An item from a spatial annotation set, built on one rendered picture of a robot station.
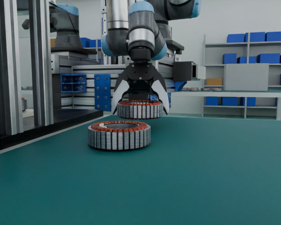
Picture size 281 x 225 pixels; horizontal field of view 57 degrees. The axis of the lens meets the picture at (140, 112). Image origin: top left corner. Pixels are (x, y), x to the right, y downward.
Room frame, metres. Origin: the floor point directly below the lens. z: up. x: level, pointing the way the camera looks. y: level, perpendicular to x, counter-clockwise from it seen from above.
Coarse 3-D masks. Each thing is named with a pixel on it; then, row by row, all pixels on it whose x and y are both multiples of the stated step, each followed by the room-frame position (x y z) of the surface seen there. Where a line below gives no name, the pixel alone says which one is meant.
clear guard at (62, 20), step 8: (56, 8) 0.73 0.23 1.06; (24, 16) 0.81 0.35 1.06; (56, 16) 0.78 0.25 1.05; (64, 16) 0.78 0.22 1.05; (24, 24) 0.83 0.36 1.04; (56, 24) 0.81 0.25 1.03; (64, 24) 0.80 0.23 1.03; (72, 24) 0.80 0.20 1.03; (24, 32) 0.85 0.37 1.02; (56, 32) 0.83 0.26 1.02; (64, 32) 0.82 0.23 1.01; (72, 32) 0.82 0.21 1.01
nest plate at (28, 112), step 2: (26, 110) 0.74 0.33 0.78; (28, 110) 0.74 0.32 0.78; (30, 110) 0.74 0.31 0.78; (32, 110) 0.74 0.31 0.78; (22, 112) 0.68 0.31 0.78; (24, 112) 0.68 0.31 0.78; (26, 112) 0.68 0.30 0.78; (28, 112) 0.69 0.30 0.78; (30, 112) 0.70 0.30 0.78; (32, 112) 0.70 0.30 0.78; (22, 114) 0.67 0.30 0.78; (24, 114) 0.67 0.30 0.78; (26, 114) 0.68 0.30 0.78; (28, 114) 0.69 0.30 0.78; (30, 114) 0.70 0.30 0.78; (32, 114) 0.70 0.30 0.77; (24, 116) 0.67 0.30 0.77; (26, 116) 0.68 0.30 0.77; (28, 116) 0.69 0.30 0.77; (30, 116) 0.70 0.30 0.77
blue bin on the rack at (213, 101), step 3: (207, 96) 6.54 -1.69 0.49; (210, 96) 6.54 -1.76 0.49; (213, 96) 6.54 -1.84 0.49; (216, 96) 6.54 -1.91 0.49; (207, 99) 6.43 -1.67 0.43; (210, 99) 6.42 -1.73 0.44; (213, 99) 6.40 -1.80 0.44; (216, 99) 6.39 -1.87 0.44; (207, 102) 6.43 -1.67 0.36; (210, 102) 6.42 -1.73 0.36; (213, 102) 6.40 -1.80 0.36; (216, 102) 6.39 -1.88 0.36; (213, 105) 6.40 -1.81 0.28; (216, 105) 6.39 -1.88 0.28
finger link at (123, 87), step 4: (124, 80) 0.66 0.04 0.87; (120, 84) 0.66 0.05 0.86; (124, 84) 0.66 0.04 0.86; (120, 88) 0.65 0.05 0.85; (124, 88) 0.65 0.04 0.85; (128, 88) 0.65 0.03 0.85; (116, 92) 0.65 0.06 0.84; (120, 92) 0.65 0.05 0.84; (124, 92) 0.65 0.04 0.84; (116, 96) 0.64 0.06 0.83; (120, 96) 0.64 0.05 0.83; (112, 100) 0.64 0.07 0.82; (116, 100) 0.64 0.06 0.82; (120, 100) 0.64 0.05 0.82; (112, 104) 0.64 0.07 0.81; (116, 104) 0.63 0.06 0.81; (112, 108) 0.63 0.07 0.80; (116, 108) 0.63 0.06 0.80; (112, 112) 0.63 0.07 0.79
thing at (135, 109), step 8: (120, 104) 0.60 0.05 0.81; (128, 104) 0.58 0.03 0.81; (136, 104) 0.57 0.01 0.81; (144, 104) 0.57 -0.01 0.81; (152, 104) 0.58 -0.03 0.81; (160, 104) 0.59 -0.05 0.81; (120, 112) 0.59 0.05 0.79; (128, 112) 0.58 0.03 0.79; (136, 112) 0.57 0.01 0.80; (144, 112) 0.57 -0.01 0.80; (152, 112) 0.58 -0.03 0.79; (160, 112) 0.59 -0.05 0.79
